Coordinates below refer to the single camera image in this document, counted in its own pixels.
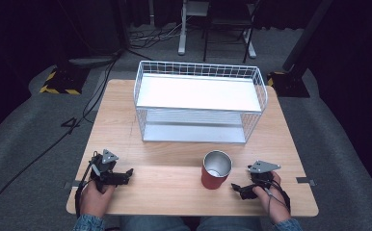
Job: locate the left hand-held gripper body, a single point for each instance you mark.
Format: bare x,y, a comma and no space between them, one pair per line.
105,167

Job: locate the white metal stand frame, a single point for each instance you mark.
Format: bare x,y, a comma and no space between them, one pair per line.
184,29

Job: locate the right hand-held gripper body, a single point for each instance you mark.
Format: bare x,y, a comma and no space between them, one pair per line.
263,173

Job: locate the black folding chair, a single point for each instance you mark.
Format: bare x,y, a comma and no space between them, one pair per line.
229,29

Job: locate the yellow black striped stand base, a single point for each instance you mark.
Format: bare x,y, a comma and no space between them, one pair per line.
288,84
63,81

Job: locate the person's left hand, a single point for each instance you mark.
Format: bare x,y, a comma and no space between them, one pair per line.
94,200

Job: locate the grey tape strip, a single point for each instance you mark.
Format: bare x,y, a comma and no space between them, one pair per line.
72,184
305,181

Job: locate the red cup with metal inside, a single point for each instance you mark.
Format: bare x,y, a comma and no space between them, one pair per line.
216,170

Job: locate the black slanted stand pole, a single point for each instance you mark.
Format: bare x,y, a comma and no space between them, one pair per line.
306,35

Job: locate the person's right hand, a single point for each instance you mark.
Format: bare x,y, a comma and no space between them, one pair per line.
272,202

